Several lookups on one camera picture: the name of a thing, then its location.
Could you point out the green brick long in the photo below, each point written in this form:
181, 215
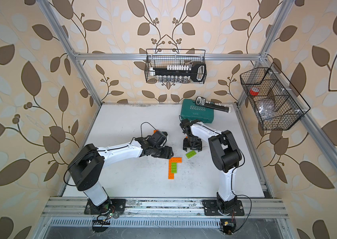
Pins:
173, 168

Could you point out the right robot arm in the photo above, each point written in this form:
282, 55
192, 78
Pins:
225, 155

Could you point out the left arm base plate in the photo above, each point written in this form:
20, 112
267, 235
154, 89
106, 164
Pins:
109, 206

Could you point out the right wire basket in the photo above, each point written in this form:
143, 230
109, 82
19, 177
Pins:
273, 84

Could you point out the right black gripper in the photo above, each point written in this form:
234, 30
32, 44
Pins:
198, 146

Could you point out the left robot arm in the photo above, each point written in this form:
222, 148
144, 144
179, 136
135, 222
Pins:
86, 167

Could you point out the back wire basket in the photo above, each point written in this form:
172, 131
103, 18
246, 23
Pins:
161, 57

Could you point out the socket rail in basket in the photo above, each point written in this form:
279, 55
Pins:
191, 73

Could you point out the green brick right lower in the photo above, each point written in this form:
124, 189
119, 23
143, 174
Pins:
190, 154

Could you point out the green tool case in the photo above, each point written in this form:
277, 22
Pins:
191, 111

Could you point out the socket rail on case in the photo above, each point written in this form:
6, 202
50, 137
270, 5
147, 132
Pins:
201, 101

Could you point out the wire basket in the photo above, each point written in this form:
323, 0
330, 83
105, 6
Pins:
273, 84
161, 57

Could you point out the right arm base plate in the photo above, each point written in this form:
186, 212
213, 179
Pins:
215, 207

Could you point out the aluminium front rail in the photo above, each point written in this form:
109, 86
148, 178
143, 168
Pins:
167, 207

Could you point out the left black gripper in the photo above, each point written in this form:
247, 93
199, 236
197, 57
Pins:
167, 153

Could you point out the clear plastic bag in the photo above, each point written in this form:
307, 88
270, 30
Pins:
266, 109

